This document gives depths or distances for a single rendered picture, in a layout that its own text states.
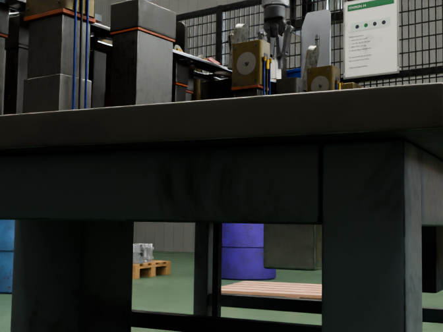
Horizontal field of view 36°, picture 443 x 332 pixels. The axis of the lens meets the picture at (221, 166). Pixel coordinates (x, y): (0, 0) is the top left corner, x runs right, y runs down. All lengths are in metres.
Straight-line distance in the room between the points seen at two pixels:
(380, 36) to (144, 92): 1.47
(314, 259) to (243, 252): 5.76
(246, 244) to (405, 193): 6.35
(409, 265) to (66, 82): 0.75
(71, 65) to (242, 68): 0.65
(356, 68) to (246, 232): 4.42
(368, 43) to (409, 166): 2.08
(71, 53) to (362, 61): 1.65
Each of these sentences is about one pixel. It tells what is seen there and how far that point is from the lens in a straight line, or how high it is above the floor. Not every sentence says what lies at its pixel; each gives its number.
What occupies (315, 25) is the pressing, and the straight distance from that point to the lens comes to 2.51.
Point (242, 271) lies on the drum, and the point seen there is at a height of 0.10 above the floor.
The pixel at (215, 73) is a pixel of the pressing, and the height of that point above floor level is 1.00.
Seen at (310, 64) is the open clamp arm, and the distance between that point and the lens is 2.09.
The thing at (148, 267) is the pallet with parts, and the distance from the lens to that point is 7.22.
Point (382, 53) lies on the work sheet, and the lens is 2.68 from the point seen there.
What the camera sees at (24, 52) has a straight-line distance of 1.44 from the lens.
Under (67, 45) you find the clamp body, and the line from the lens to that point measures 1.23.
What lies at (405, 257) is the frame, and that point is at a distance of 0.63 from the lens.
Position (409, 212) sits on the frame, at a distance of 0.64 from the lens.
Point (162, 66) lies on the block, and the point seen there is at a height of 0.90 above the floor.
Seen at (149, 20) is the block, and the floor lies 0.99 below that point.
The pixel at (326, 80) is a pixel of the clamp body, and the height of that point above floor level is 1.00.
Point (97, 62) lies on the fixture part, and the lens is 1.54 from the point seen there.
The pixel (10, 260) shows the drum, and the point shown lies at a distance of 5.61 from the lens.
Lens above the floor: 0.58
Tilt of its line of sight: 5 degrees up
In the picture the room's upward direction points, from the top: 1 degrees clockwise
